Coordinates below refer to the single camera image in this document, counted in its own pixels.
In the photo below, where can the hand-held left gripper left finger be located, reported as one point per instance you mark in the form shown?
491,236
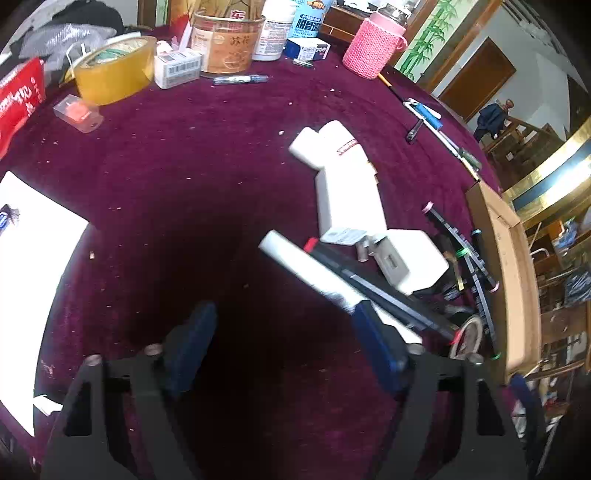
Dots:
191,341

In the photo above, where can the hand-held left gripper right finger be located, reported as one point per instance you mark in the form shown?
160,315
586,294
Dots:
374,341

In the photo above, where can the white marker pen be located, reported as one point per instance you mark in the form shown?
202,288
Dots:
300,263

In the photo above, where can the cardboard box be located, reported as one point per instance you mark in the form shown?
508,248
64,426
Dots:
508,258

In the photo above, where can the black marker red cap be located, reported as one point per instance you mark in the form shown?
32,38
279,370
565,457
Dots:
369,286

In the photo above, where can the white square box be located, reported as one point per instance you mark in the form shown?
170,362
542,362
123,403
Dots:
415,263

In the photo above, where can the round white tape roll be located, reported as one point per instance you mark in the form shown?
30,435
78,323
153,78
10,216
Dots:
466,339

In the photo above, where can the black tube gold band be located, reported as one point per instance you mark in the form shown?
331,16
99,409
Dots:
455,272

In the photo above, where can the black marker green caps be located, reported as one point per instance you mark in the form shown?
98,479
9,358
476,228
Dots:
485,295

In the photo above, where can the black marker pink caps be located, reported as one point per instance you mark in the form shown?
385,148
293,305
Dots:
438,221

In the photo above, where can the white rectangular box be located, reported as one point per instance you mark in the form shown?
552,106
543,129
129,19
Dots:
351,203

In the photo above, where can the white paper booklet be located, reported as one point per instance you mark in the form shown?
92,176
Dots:
32,277

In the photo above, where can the wooden chair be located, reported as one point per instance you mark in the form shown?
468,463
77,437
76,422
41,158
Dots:
561,323

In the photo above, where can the green pen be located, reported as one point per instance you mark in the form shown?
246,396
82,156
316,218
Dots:
470,159

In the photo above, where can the blue white pen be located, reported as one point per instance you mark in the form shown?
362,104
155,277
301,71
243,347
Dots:
427,114

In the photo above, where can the small clear plastic box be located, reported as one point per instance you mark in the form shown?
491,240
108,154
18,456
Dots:
76,113

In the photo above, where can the silver blue pen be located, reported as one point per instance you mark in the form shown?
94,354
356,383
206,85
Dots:
240,80

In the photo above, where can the white barcode box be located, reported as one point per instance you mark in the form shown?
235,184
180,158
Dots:
178,69

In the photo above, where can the yellow tape roll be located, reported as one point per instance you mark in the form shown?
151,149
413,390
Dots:
115,78

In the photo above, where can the brown wooden door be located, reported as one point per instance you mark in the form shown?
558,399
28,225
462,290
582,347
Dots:
480,78

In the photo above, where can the pink knitted cup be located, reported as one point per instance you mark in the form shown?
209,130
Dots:
371,46

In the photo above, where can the red packet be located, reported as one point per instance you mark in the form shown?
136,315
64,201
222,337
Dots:
18,101

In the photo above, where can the orange jar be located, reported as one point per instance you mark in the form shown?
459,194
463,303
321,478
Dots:
226,46

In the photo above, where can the small blue white box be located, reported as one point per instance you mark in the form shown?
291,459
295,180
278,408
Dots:
307,48

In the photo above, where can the bamboo painting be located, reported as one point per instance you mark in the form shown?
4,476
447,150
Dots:
429,37

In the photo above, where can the wooden cabinet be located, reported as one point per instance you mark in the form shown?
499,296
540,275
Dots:
341,23

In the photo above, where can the white medicine bottle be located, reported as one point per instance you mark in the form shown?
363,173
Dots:
274,32

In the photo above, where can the grey plastic bag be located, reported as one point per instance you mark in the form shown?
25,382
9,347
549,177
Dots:
69,39

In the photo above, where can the blue white carton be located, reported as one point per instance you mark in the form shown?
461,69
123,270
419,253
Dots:
307,18

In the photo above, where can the dark cloth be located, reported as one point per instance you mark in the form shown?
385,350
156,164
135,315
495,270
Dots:
87,14

